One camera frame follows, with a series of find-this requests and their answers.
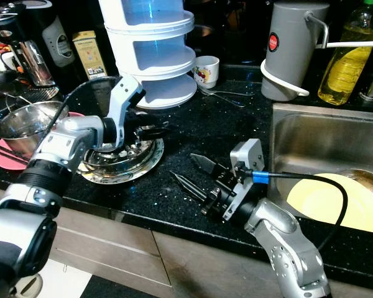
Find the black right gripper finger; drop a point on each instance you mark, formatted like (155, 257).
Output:
(208, 166)
(191, 186)

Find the round steel steamer tray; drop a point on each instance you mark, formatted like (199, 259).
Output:
(130, 167)

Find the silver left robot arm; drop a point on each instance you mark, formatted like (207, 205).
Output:
(25, 230)

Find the steel fork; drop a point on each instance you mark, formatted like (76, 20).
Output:
(230, 92)
(227, 99)

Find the white printed mug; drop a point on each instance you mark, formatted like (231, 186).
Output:
(206, 71)

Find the white tiered storage container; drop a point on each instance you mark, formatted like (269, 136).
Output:
(149, 37)

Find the plain yellow plate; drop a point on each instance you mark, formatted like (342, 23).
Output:
(323, 202)

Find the steel mixing bowl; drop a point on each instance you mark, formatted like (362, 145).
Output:
(25, 127)

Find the stainless steel sink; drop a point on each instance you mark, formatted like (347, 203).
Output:
(323, 136)

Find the dark wooden chopstick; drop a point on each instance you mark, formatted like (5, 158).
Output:
(12, 153)
(15, 158)

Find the black jug with round label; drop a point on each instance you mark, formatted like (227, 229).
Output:
(59, 40)

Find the pink plate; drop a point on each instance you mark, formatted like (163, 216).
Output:
(3, 158)

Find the black chrome coffee maker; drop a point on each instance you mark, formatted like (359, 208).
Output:
(18, 49)

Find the steel pan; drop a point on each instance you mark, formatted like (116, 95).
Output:
(367, 177)

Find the yellow cooking oil bottle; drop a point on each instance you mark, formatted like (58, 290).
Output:
(345, 74)

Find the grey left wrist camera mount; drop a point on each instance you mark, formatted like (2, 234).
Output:
(125, 99)

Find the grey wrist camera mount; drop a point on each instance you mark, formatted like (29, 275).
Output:
(125, 99)
(250, 152)

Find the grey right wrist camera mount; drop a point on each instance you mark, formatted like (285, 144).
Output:
(250, 152)

